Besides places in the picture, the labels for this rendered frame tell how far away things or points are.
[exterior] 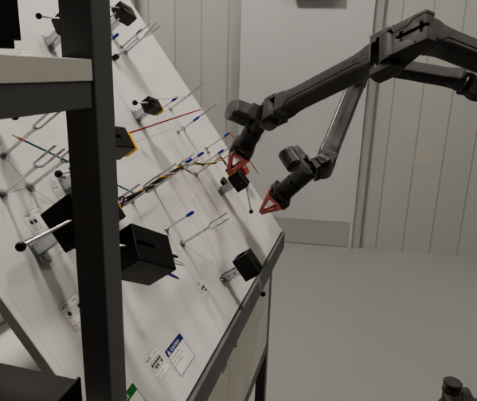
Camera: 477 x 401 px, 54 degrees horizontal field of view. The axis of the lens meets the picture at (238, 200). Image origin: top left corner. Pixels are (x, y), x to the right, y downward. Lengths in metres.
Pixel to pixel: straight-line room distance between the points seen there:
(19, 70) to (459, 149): 3.87
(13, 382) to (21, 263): 0.25
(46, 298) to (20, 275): 0.05
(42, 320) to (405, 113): 3.51
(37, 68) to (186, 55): 3.65
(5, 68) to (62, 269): 0.50
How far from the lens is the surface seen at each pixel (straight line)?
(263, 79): 3.87
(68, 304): 0.81
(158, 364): 0.90
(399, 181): 4.06
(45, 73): 0.42
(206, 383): 1.01
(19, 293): 0.76
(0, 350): 1.29
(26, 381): 0.59
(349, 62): 1.16
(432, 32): 1.07
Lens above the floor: 1.46
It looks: 16 degrees down
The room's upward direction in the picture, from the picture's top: 2 degrees clockwise
